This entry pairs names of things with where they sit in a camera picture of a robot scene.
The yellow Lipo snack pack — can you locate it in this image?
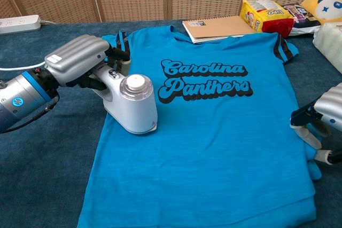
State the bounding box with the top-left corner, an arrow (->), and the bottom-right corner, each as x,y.
239,0 -> 294,38

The blue Carolina Panthers t-shirt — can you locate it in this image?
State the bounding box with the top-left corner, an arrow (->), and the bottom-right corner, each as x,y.
76,25 -> 323,228

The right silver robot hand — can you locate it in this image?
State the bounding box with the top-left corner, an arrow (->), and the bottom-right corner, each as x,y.
290,82 -> 342,164

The long white tissue pack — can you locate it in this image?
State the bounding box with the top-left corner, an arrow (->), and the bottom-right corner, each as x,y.
312,22 -> 342,75

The dark blue table cloth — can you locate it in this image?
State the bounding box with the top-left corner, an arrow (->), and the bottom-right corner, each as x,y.
0,19 -> 342,228

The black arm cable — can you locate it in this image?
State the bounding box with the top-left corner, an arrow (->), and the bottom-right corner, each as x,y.
0,96 -> 60,134

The yellow plush toy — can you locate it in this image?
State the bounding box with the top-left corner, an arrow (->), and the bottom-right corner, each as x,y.
301,0 -> 342,26

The black snack packet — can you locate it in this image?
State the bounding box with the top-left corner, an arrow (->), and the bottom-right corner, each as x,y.
282,3 -> 321,37

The brown spiral notebook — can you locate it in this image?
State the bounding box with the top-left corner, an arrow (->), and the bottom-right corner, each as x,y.
182,15 -> 256,44

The white power strip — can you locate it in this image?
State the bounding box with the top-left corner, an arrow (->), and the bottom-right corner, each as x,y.
0,14 -> 42,35

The white handheld steamer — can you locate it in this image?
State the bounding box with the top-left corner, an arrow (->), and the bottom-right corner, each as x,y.
92,62 -> 158,135

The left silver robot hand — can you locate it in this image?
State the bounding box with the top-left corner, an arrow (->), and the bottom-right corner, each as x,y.
44,34 -> 131,91

